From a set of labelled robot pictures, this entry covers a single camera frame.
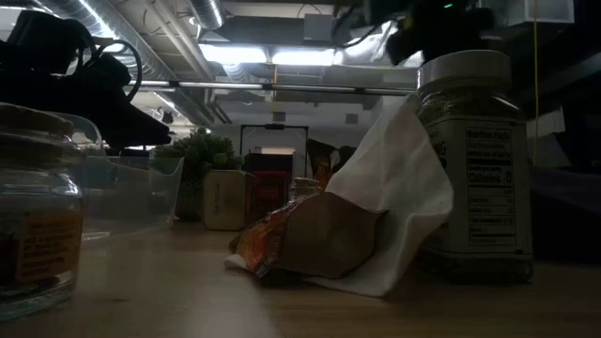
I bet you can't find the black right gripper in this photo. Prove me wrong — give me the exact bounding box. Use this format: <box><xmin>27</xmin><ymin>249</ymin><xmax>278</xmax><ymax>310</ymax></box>
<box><xmin>384</xmin><ymin>16</ymin><xmax>497</xmax><ymax>66</ymax></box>

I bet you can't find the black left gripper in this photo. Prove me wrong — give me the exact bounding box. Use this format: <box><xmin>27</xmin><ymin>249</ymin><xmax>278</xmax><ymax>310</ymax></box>
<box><xmin>0</xmin><ymin>9</ymin><xmax>173</xmax><ymax>147</ymax></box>

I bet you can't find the red spice tin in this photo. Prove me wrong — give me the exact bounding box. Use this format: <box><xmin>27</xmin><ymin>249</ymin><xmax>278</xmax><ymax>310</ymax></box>
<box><xmin>242</xmin><ymin>152</ymin><xmax>296</xmax><ymax>226</ymax></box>
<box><xmin>203</xmin><ymin>169</ymin><xmax>248</xmax><ymax>232</ymax></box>

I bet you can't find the white cloth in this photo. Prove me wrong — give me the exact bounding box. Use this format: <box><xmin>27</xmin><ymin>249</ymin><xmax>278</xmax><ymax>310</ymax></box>
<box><xmin>223</xmin><ymin>93</ymin><xmax>455</xmax><ymax>298</ymax></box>

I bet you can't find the large white-lid spice jar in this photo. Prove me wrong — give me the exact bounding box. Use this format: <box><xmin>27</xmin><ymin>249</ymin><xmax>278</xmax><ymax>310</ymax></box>
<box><xmin>415</xmin><ymin>49</ymin><xmax>535</xmax><ymax>283</ymax></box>

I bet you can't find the large orange spice packet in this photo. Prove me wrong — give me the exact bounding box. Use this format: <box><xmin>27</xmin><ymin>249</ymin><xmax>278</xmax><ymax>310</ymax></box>
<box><xmin>228</xmin><ymin>191</ymin><xmax>389</xmax><ymax>285</ymax></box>

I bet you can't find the clear plastic bin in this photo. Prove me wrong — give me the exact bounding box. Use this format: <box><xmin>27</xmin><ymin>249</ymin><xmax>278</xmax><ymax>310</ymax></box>
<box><xmin>82</xmin><ymin>154</ymin><xmax>185</xmax><ymax>238</ymax></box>

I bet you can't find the green artificial succulent plant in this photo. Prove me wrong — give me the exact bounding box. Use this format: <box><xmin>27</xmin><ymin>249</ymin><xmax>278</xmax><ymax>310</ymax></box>
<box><xmin>152</xmin><ymin>127</ymin><xmax>243</xmax><ymax>222</ymax></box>

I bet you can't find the grey ceiling junction box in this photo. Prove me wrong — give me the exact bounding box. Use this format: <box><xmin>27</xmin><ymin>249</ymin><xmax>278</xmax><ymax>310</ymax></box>
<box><xmin>302</xmin><ymin>12</ymin><xmax>335</xmax><ymax>43</ymax></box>

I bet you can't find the horizontal metal crossbar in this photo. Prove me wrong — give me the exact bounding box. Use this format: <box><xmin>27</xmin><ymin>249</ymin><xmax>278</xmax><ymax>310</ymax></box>
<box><xmin>122</xmin><ymin>79</ymin><xmax>417</xmax><ymax>98</ymax></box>

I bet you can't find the ceiling light panel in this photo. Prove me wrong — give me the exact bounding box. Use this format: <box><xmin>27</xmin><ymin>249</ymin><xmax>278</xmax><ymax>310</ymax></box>
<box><xmin>271</xmin><ymin>47</ymin><xmax>338</xmax><ymax>67</ymax></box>
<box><xmin>199</xmin><ymin>42</ymin><xmax>268</xmax><ymax>65</ymax></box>

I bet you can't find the white ceiling box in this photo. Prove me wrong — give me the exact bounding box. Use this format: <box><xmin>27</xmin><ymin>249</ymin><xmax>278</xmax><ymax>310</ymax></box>
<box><xmin>506</xmin><ymin>0</ymin><xmax>575</xmax><ymax>27</ymax></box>

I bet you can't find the large silver ventilation duct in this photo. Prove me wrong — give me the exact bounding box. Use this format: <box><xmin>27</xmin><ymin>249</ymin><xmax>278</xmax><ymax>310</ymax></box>
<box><xmin>44</xmin><ymin>0</ymin><xmax>222</xmax><ymax>128</ymax></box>

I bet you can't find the yellow hanging cable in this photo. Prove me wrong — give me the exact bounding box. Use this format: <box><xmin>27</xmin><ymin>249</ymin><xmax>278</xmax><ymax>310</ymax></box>
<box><xmin>532</xmin><ymin>0</ymin><xmax>541</xmax><ymax>165</ymax></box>

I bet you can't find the small silver ventilation duct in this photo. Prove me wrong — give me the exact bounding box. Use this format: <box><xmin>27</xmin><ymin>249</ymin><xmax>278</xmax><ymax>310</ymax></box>
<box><xmin>187</xmin><ymin>0</ymin><xmax>227</xmax><ymax>30</ymax></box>

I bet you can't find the black rectangular frame stand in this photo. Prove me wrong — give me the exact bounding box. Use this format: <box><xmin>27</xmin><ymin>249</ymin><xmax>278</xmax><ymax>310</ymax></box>
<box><xmin>239</xmin><ymin>123</ymin><xmax>311</xmax><ymax>179</ymax></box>

